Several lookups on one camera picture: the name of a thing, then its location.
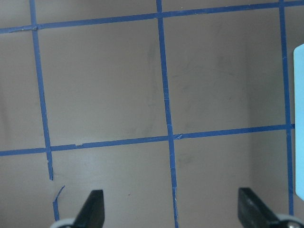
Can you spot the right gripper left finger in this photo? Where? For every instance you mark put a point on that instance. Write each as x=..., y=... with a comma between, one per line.
x=92, y=213

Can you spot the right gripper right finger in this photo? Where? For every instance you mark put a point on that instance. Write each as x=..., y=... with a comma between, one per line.
x=253, y=212

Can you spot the light blue plastic bin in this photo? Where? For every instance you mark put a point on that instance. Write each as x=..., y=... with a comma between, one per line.
x=299, y=119

